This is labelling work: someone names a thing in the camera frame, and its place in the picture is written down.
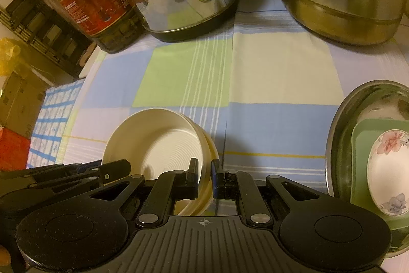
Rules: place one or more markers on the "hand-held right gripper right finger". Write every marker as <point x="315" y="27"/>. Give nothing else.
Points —
<point x="214" y="183"/>

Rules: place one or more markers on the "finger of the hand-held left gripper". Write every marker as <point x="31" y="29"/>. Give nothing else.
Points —
<point x="86" y="167"/>
<point x="115" y="172"/>

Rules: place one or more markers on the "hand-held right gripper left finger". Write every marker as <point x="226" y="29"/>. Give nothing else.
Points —
<point x="188" y="186"/>

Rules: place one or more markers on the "cream plastic bowl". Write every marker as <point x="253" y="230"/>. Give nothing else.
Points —
<point x="153" y="142"/>
<point x="209" y="145"/>

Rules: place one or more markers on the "wide shallow steel basin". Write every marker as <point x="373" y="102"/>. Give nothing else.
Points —
<point x="338" y="158"/>

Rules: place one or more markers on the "green rectangular tray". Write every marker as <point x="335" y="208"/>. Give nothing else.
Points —
<point x="359" y="170"/>

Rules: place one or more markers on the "floral white saucer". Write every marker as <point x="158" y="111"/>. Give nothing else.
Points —
<point x="383" y="170"/>

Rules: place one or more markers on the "white floral bowl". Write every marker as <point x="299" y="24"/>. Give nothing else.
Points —
<point x="380" y="110"/>

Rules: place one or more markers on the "person's left hand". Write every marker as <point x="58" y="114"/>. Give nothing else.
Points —
<point x="3" y="255"/>

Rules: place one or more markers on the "red plastic crate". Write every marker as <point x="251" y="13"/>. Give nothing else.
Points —
<point x="12" y="150"/>

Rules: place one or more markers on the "cardboard box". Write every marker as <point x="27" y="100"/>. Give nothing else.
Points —
<point x="20" y="100"/>

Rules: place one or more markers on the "pastel plaid tablecloth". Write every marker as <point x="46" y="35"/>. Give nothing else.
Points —
<point x="271" y="68"/>

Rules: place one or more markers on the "yellow plastic bag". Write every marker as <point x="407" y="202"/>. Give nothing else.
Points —
<point x="8" y="57"/>

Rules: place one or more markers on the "black folding rack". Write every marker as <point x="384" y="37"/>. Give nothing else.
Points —
<point x="41" y="26"/>

